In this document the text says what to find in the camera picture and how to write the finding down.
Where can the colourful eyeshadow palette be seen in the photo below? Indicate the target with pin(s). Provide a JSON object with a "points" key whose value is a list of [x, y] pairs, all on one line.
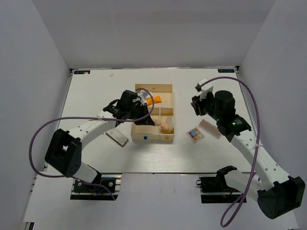
{"points": [[195, 135]]}

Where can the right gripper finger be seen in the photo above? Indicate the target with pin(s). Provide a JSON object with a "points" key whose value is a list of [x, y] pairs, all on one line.
{"points": [[198, 109], [194, 102]]}

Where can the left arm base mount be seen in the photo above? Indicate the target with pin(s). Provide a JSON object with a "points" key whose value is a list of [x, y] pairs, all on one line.
{"points": [[108, 190]]}

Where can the cream organizer tray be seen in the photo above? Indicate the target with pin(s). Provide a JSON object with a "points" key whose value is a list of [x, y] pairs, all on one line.
{"points": [[161, 111]]}

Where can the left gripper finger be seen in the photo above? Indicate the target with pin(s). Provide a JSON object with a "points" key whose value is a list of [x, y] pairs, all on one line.
{"points": [[141, 114], [122, 120]]}

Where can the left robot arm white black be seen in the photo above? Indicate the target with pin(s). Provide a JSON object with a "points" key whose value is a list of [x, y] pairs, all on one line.
{"points": [[65, 149]]}

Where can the nude eyeshadow palette clear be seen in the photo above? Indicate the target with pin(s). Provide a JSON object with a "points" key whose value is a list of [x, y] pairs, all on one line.
{"points": [[209, 128]]}

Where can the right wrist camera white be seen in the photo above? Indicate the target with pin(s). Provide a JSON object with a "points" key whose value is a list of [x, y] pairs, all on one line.
{"points": [[204, 87]]}

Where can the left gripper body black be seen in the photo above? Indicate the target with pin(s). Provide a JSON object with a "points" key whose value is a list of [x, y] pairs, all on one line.
{"points": [[135, 111]]}

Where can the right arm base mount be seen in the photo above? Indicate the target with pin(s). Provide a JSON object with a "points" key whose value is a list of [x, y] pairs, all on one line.
{"points": [[214, 189]]}

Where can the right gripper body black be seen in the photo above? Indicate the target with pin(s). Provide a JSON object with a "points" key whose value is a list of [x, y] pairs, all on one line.
{"points": [[207, 105]]}

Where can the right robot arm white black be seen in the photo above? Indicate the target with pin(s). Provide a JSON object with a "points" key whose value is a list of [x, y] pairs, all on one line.
{"points": [[277, 192]]}

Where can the beige makeup sponge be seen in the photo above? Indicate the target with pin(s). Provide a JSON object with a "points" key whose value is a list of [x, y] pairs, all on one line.
{"points": [[157, 122], [165, 126]]}

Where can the orange sunscreen tube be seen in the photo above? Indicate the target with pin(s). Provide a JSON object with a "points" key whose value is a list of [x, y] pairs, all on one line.
{"points": [[155, 100]]}

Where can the round white powder puff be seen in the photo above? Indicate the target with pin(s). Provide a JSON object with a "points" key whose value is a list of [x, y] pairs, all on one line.
{"points": [[170, 123]]}

